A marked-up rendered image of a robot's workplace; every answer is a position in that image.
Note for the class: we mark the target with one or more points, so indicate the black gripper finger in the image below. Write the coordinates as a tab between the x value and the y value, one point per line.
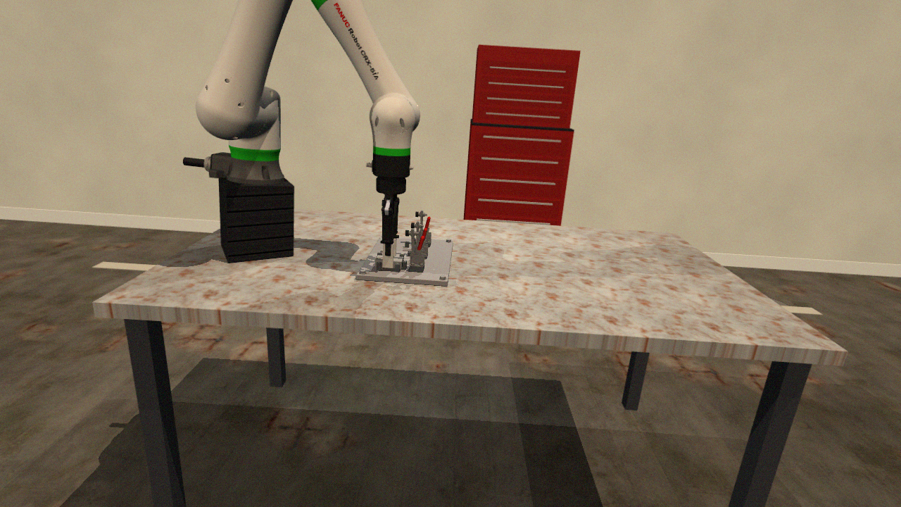
395	229
387	230

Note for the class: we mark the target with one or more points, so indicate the toggle clamp with red handle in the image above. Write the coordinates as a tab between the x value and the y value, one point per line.
424	246

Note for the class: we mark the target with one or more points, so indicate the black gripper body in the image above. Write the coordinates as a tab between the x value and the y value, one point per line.
390	188

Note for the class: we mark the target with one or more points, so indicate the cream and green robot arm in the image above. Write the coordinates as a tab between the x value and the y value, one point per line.
235	105

